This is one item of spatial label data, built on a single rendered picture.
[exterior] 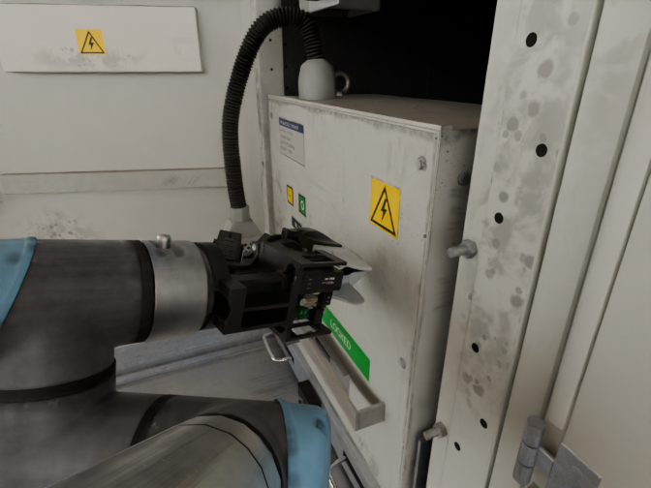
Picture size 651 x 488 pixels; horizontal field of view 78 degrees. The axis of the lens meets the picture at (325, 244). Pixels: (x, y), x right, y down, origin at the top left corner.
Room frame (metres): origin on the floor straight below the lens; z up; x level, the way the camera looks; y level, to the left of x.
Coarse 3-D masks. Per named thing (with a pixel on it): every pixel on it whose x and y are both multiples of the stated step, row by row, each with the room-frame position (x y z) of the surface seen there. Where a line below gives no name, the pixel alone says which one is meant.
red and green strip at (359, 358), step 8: (328, 312) 0.52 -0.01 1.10; (328, 320) 0.52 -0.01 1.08; (336, 320) 0.49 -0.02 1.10; (336, 328) 0.49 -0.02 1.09; (344, 328) 0.47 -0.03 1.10; (336, 336) 0.49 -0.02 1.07; (344, 336) 0.47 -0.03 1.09; (344, 344) 0.47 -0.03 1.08; (352, 344) 0.45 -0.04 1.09; (352, 352) 0.44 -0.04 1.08; (360, 352) 0.42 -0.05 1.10; (360, 360) 0.42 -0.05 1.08; (368, 360) 0.40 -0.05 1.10; (360, 368) 0.42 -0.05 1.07; (368, 368) 0.40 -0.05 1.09; (368, 376) 0.40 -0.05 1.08
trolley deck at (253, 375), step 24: (216, 360) 0.71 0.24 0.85; (240, 360) 0.71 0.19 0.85; (264, 360) 0.71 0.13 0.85; (144, 384) 0.64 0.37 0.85; (168, 384) 0.64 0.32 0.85; (192, 384) 0.64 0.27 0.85; (216, 384) 0.64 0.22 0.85; (240, 384) 0.64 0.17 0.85; (264, 384) 0.64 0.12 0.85; (288, 384) 0.64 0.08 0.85; (336, 456) 0.47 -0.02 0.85; (336, 480) 0.43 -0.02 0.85
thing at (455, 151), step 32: (288, 96) 0.77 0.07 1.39; (352, 96) 0.77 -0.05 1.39; (384, 96) 0.77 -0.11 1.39; (416, 128) 0.35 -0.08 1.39; (448, 128) 0.33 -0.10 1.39; (448, 160) 0.33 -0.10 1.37; (448, 192) 0.33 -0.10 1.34; (448, 224) 0.33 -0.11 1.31; (448, 256) 0.33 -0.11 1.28; (448, 288) 0.33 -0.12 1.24; (448, 320) 0.34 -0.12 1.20; (416, 352) 0.32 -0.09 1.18; (416, 384) 0.32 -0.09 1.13; (416, 416) 0.33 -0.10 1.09; (416, 448) 0.33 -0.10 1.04
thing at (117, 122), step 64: (0, 0) 0.82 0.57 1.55; (64, 0) 0.84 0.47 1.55; (128, 0) 0.85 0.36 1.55; (192, 0) 0.87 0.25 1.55; (0, 64) 0.82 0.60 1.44; (64, 64) 0.81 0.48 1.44; (128, 64) 0.82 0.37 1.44; (192, 64) 0.84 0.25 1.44; (0, 128) 0.81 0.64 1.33; (64, 128) 0.83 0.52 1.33; (128, 128) 0.84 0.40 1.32; (192, 128) 0.86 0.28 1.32; (256, 128) 0.85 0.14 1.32; (0, 192) 0.81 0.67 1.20; (64, 192) 0.81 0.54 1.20; (128, 192) 0.84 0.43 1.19; (192, 192) 0.86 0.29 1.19; (256, 192) 0.85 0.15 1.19
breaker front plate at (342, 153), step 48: (336, 144) 0.50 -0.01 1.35; (384, 144) 0.40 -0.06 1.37; (432, 144) 0.33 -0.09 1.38; (336, 192) 0.50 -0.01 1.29; (336, 240) 0.50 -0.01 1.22; (384, 240) 0.39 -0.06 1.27; (384, 288) 0.38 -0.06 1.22; (384, 336) 0.38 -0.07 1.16; (384, 384) 0.37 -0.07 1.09; (384, 432) 0.36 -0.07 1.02; (384, 480) 0.36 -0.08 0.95
